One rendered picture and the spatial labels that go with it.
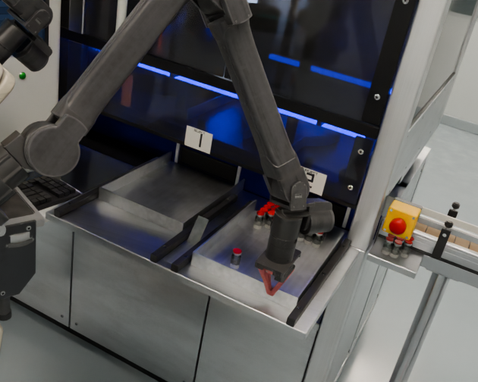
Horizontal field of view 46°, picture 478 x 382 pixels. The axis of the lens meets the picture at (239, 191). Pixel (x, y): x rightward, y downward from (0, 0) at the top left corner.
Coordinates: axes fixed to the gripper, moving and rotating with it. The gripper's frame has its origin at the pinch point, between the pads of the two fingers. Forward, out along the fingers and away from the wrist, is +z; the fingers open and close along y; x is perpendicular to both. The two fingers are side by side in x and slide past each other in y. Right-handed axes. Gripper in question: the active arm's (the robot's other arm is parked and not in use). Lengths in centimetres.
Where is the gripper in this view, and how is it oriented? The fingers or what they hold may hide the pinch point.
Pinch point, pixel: (270, 291)
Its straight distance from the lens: 123.0
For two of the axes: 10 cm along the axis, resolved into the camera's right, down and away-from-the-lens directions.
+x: -8.8, -3.3, 3.3
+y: 4.4, -3.4, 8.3
